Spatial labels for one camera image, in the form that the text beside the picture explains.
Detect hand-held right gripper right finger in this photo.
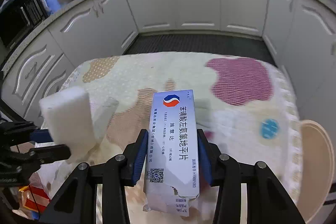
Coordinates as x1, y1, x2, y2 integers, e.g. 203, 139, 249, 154
196, 129, 306, 224

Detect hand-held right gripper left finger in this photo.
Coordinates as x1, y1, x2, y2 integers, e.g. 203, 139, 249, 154
38, 129, 149, 224

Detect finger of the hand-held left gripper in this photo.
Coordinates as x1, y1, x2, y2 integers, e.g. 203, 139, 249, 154
25, 127, 55, 147
28, 143, 72, 165

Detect white foam block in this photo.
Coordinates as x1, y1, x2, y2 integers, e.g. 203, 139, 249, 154
39, 87, 97, 163

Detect white medicine box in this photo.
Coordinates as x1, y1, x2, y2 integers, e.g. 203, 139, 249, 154
143, 89, 200, 217

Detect beige trash bin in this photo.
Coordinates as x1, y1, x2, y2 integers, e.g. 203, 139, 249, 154
299, 120, 332, 214

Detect orange red plastic bag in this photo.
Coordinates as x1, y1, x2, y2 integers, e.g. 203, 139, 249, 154
18, 182, 50, 214

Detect patterned tablecloth table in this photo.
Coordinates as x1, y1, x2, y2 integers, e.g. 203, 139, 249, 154
34, 52, 302, 224

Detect black microwave oven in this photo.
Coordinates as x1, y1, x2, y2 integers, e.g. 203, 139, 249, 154
0, 0, 46, 48

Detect blue cup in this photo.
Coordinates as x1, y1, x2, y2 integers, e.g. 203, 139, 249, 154
42, 0, 62, 14

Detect white kitchen base cabinets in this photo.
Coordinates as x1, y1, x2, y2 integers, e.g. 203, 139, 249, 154
0, 0, 336, 119

